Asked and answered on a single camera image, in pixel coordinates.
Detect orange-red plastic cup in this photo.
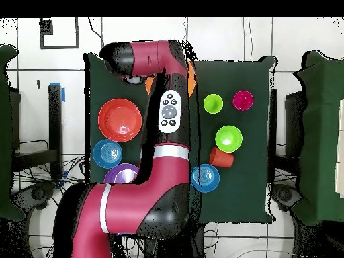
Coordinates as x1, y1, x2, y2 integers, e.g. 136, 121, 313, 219
208, 146, 235, 169

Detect orange plastic bowl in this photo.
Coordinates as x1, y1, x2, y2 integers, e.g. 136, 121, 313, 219
144, 60, 197, 99

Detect blue plastic bowl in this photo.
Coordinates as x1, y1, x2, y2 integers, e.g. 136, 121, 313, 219
92, 138, 124, 169
190, 163, 220, 194

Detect green plastic cup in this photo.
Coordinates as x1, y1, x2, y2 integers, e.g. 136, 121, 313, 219
203, 93, 224, 114

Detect green plastic bowl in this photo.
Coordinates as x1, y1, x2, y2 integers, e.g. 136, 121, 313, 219
214, 125, 243, 153

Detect red-orange plastic bowl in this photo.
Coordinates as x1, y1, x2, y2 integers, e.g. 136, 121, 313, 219
97, 98, 142, 143

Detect purple plastic bowl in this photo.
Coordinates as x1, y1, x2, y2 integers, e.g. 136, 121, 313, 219
103, 163, 140, 184

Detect crimson pink plastic cup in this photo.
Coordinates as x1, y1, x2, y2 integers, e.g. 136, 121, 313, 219
232, 90, 255, 112

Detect dark green tablecloth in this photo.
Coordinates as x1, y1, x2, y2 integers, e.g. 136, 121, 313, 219
83, 52, 277, 225

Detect black furniture panel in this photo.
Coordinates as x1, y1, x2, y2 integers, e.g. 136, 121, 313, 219
9, 87, 22, 151
284, 91, 306, 157

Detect dark grey office chair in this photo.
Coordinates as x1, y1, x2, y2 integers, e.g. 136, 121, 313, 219
11, 181, 57, 216
271, 183, 303, 212

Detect green cloth side table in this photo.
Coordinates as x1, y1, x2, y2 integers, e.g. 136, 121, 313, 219
0, 44, 26, 222
292, 50, 344, 226

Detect beige boxes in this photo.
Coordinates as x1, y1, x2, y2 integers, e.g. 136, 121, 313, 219
334, 99, 344, 199

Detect black post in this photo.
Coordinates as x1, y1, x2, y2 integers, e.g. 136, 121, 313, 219
269, 88, 278, 151

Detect tangle of cables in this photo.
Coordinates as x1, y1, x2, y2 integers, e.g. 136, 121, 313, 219
13, 139, 151, 258

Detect black frame with blue tape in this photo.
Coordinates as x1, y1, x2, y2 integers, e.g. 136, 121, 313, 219
11, 83, 66, 180

